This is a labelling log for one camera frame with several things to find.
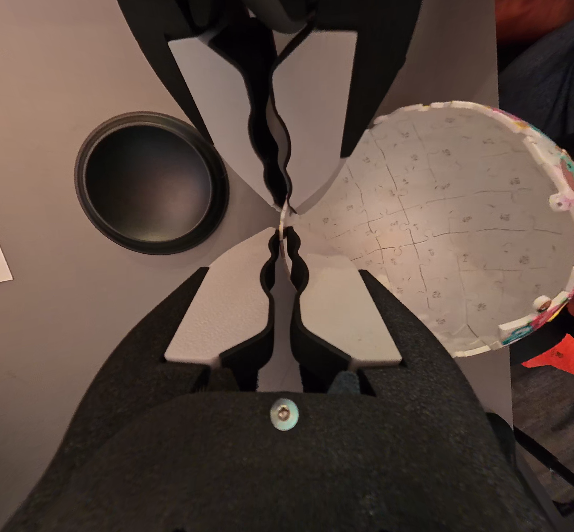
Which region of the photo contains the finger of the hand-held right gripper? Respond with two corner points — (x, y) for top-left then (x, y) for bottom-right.
(269, 29), (359, 213)
(168, 25), (293, 208)

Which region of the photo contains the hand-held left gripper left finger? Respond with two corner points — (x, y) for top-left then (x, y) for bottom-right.
(164, 227), (282, 392)

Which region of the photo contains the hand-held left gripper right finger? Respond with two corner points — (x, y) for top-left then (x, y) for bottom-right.
(285, 226), (403, 392)

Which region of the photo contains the colourful cartoon puzzle ball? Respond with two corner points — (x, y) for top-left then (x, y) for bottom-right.
(279, 101), (574, 358)

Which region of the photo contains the person's dark trouser leg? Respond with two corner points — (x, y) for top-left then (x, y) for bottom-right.
(498, 20), (574, 147)

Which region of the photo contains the black swivel chair base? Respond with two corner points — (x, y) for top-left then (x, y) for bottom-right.
(511, 424), (574, 519)

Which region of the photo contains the black ring ball stand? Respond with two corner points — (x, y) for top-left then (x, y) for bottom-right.
(75, 111), (230, 255)

